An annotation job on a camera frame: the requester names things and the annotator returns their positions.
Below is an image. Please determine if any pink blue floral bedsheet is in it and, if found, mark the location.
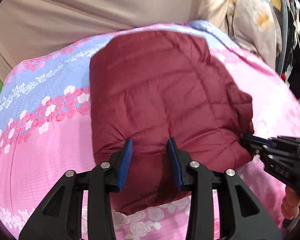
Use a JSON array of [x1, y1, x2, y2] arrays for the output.
[[0, 20, 300, 237]]

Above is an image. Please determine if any beige curtain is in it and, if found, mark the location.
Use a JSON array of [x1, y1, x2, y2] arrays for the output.
[[0, 0, 230, 80]]

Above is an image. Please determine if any floral cream curtain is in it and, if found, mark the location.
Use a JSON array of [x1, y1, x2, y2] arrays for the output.
[[226, 0, 282, 69]]

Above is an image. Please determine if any maroon quilted puffer jacket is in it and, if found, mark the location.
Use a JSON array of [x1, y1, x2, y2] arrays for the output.
[[90, 31, 254, 215]]

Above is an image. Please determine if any person's right hand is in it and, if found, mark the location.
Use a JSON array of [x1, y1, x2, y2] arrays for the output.
[[281, 186, 300, 220]]

